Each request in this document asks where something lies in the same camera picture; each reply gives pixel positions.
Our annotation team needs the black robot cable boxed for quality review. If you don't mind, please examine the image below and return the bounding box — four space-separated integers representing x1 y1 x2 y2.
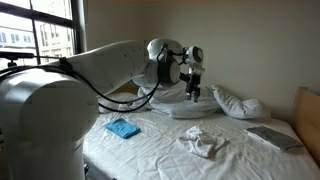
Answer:
0 43 188 114

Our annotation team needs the wooden headboard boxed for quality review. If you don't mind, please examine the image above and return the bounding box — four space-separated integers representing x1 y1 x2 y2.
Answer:
289 86 320 168

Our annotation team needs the black stereo camera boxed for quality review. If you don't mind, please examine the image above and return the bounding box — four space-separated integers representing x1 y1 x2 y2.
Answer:
0 51 36 69

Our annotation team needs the grey duvet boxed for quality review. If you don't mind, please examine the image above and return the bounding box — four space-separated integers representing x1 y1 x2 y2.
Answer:
98 83 223 120

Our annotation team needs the white sheeted mattress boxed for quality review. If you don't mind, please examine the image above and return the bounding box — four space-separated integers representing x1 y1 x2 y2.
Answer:
82 91 320 180

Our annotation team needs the white cloth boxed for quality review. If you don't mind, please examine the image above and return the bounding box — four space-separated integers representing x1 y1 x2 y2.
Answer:
176 124 232 159

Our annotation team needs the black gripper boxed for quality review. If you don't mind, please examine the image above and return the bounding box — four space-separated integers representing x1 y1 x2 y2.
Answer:
185 73 203 104

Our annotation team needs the blue folded cloth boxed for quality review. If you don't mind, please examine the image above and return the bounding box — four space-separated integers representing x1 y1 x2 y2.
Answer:
104 117 142 140

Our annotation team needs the white pillow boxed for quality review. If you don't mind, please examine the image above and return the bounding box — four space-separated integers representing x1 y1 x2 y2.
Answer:
206 83 272 122

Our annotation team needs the dark window frame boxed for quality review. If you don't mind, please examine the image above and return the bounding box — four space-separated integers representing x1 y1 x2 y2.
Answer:
0 0 87 68

